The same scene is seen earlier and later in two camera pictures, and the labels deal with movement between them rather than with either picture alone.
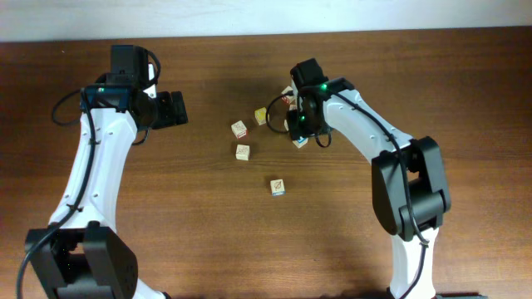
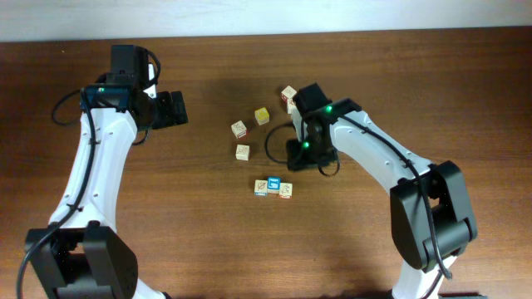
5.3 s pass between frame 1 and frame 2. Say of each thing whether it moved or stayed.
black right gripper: moved
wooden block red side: stayed
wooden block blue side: moved
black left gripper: stayed
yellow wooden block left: stayed
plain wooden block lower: stayed
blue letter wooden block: moved
